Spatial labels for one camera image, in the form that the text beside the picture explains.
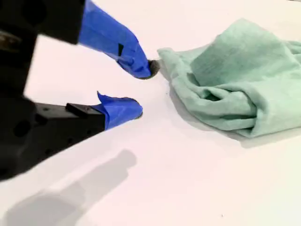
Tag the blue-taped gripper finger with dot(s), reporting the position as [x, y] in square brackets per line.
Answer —
[117, 111]
[108, 35]

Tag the pale green t-shirt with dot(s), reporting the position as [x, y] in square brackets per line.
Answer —
[230, 89]

